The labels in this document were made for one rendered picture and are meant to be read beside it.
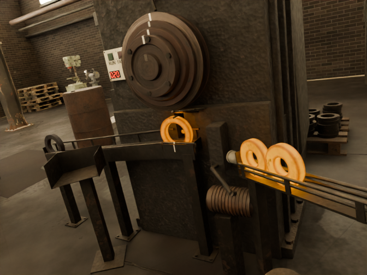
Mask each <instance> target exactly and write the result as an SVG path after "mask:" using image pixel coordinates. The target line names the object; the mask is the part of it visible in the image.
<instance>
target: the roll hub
mask: <svg viewBox="0 0 367 275"><path fill-rule="evenodd" d="M142 36H144V40H145V38H146V37H150V42H146V40H145V44H143V39H142ZM142 36H140V37H138V38H136V39H135V40H134V41H133V42H132V43H131V44H130V46H129V48H128V50H129V49H131V50H132V54H130V55H129V54H128V53H126V61H125V64H126V72H127V75H128V77H129V76H132V77H133V80H131V81H130V82H131V84H132V85H133V86H134V88H135V89H136V90H137V91H138V92H140V93H141V94H143V95H145V96H147V97H160V96H162V95H164V94H167V93H169V92H170V91H171V90H172V89H173V88H174V87H175V86H176V84H177V82H178V80H179V77H180V60H179V57H178V54H177V52H176V50H175V48H174V47H173V46H172V44H171V43H170V42H169V41H168V40H166V39H165V38H164V37H162V36H159V35H142ZM166 53H170V54H171V57H170V58H166ZM166 81H169V82H170V83H171V84H170V86H167V85H166V84H165V83H166ZM147 91H150V92H151V96H148V95H147Z"/></svg>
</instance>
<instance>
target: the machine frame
mask: <svg viewBox="0 0 367 275"><path fill-rule="evenodd" d="M92 1H93V5H94V9H95V13H96V17H97V21H98V26H99V30H100V34H101V37H102V42H103V46H104V50H105V51H106V50H111V49H116V48H120V47H122V45H123V41H124V38H125V36H126V33H127V31H128V30H129V28H130V27H131V25H132V24H133V23H134V22H135V21H136V20H137V19H138V18H140V17H142V16H143V15H146V14H148V13H153V12H164V13H175V14H178V15H181V16H183V17H185V18H186V19H188V20H189V21H191V22H192V23H193V24H194V25H195V26H196V27H197V29H198V30H199V31H200V33H201V34H202V36H203V38H204V40H205V42H206V45H207V48H208V51H209V57H210V71H209V77H208V81H207V83H206V86H205V88H204V90H203V91H202V93H201V94H200V96H199V97H198V98H197V99H196V100H195V101H194V102H192V103H190V104H189V105H187V106H185V107H183V108H182V109H179V110H187V109H196V108H202V107H205V108H206V109H204V110H195V111H199V112H197V113H171V112H161V111H156V110H153V109H151V108H149V107H147V106H146V105H144V104H143V103H142V102H141V101H140V100H139V99H138V98H137V97H136V96H135V95H134V94H133V92H132V91H131V89H130V88H129V86H128V84H127V82H126V79H125V80H117V81H112V82H113V87H114V91H115V95H116V100H117V104H118V107H119V110H118V111H116V112H114V117H115V122H116V126H117V130H118V133H119V135H120V134H128V133H136V132H141V131H149V130H158V129H161V125H162V123H163V121H164V120H165V119H167V118H168V117H170V116H176V115H178V116H180V117H182V118H184V119H185V120H186V121H187V122H188V123H189V124H190V126H191V128H200V130H196V131H197V137H198V138H199V137H201V141H202V147H203V149H202V150H201V151H199V152H198V153H197V155H198V161H199V168H200V174H201V178H202V185H203V191H204V197H205V204H206V195H207V192H208V190H209V189H210V188H211V187H212V186H215V185H222V183H221V182H220V181H219V180H218V178H217V177H216V176H215V175H214V173H213V172H212V171H211V170H210V167H211V162H210V155H209V148H208V141H207V137H206V130H205V128H206V126H208V125H209V124H210V123H212V122H216V121H225V122H226V123H227V130H228V138H229V147H230V151H231V150H234V151H236V152H238V151H240V147H241V144H242V143H243V142H244V141H246V140H248V139H252V138H254V139H258V140H260V141H261V142H262V143H264V144H265V146H266V147H267V149H269V147H271V146H273V145H275V144H278V143H286V144H289V145H291V146H292V147H294V148H295V149H296V150H297V151H298V152H299V143H298V121H297V99H296V87H295V65H294V44H293V21H292V0H154V1H155V4H156V7H157V11H154V9H153V6H152V4H151V0H92ZM126 165H127V170H128V174H129V178H130V181H131V185H132V189H133V194H134V198H135V202H136V205H137V209H138V213H139V216H138V217H137V218H136V220H137V225H138V226H140V227H142V229H143V230H148V231H153V232H157V233H161V234H166V235H171V236H175V237H180V238H185V239H188V240H193V241H198V239H197V233H196V227H195V223H194V218H193V212H192V206H191V200H190V194H189V191H188V185H187V179H186V173H185V167H184V161H183V159H148V160H129V161H126ZM218 173H219V174H220V175H221V176H222V178H223V179H224V180H225V181H226V183H227V184H228V185H229V186H231V187H243V188H248V180H247V179H244V178H242V177H240V176H239V173H238V167H237V164H234V163H232V164H231V166H230V167H229V169H228V170H227V171H226V172H218ZM265 193H266V200H267V211H268V223H269V235H270V246H271V257H272V258H275V259H280V260H281V257H283V258H288V259H293V258H294V253H295V249H296V245H297V240H298V236H299V231H300V227H301V222H302V219H303V214H304V209H305V205H306V201H303V200H301V199H298V198H295V197H293V196H289V195H287V194H285V193H282V192H279V191H277V190H275V189H271V188H269V187H266V186H265ZM206 210H207V214H208V221H209V227H210V233H211V240H212V245H216V246H219V243H218V236H217V230H216V223H215V215H216V213H215V212H213V211H210V210H209V208H208V207H207V204H206ZM238 218H239V226H240V234H241V243H242V251H243V252H248V253H252V254H256V249H255V243H254V234H253V224H252V217H249V218H247V217H240V216H238Z"/></svg>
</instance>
